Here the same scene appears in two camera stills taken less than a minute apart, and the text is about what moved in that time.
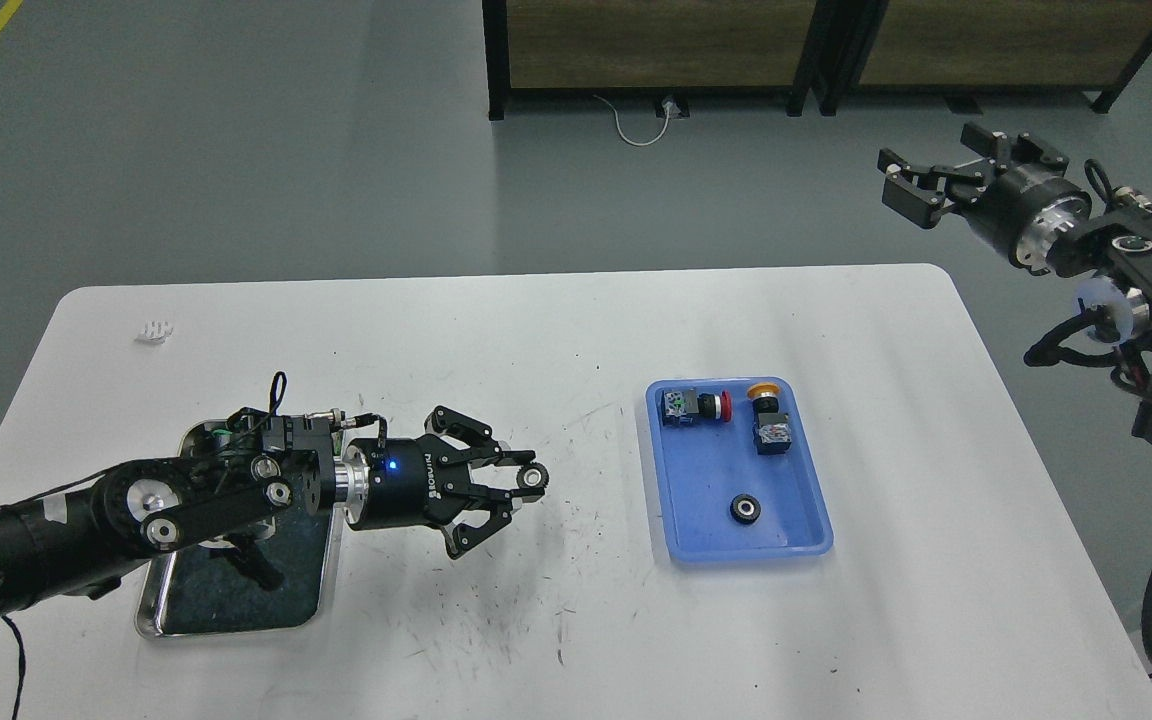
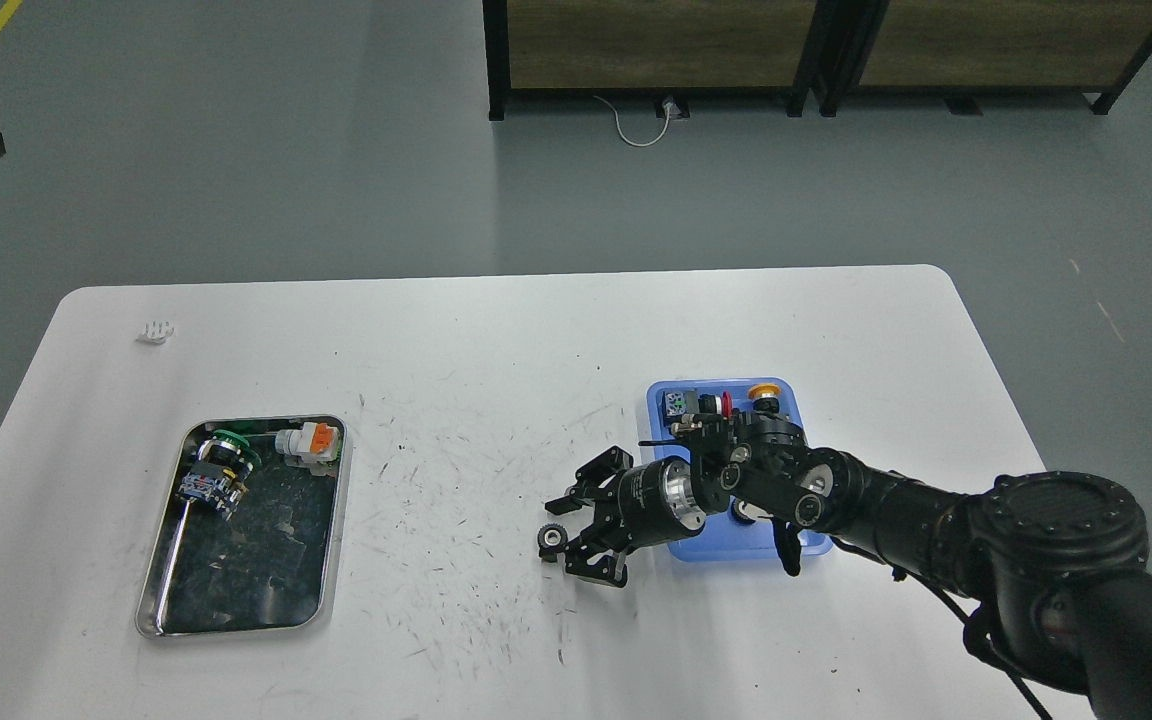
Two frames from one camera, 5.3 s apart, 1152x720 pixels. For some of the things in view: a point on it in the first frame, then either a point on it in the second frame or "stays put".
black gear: x=745 y=509 stays put
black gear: x=533 y=475 to x=552 y=537
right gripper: x=1024 y=208 to x=651 y=504
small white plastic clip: x=156 y=330 stays put
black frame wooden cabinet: x=642 y=49 stays put
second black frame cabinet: x=1094 y=45 stays put
